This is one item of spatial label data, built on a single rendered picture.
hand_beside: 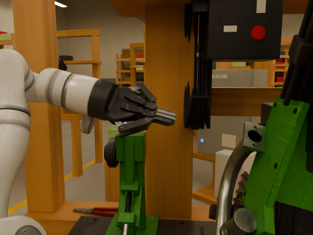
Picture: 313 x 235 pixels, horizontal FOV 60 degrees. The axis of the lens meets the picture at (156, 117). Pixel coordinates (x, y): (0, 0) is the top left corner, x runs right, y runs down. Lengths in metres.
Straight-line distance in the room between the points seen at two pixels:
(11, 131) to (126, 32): 10.99
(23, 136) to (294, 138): 0.44
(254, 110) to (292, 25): 9.87
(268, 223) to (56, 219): 0.65
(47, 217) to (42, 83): 0.52
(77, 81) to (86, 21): 11.79
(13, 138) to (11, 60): 0.14
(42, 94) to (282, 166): 0.43
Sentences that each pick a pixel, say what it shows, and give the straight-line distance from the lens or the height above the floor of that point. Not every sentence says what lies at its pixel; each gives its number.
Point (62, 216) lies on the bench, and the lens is 0.95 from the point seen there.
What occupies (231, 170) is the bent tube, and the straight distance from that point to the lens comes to 0.59.
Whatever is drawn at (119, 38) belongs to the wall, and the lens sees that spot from 11.53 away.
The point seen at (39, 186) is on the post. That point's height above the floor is 0.97.
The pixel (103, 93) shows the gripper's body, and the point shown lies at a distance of 0.50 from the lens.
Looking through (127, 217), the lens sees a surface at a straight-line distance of 0.66.
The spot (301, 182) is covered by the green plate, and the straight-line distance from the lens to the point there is 0.49.
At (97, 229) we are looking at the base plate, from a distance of 0.81.
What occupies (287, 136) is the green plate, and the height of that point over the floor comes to 1.22.
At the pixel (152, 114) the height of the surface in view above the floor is 1.24.
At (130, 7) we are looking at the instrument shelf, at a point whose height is 1.50.
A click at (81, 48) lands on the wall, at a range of 12.31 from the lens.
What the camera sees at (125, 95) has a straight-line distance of 0.52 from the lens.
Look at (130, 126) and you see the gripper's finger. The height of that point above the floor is 1.22.
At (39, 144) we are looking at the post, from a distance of 0.91.
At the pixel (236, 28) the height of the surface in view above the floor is 1.42.
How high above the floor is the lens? 1.31
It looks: 8 degrees down
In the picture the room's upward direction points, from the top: straight up
